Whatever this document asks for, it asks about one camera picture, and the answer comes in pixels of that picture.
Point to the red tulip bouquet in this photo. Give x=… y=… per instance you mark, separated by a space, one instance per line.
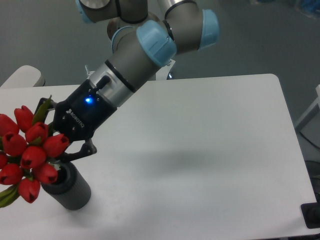
x=27 y=155

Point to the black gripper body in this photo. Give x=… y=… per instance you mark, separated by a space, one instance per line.
x=83 y=111

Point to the black table clamp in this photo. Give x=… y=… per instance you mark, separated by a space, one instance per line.
x=311 y=215

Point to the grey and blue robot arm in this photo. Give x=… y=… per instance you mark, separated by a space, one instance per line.
x=141 y=45

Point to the dark grey ribbed vase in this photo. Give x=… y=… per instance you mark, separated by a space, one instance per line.
x=71 y=190

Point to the white chair back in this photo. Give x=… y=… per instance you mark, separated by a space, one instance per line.
x=24 y=77

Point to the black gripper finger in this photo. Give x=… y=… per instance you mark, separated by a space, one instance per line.
x=45 y=105
x=87 y=149

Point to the white furniture frame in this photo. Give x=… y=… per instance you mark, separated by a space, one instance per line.
x=309 y=113

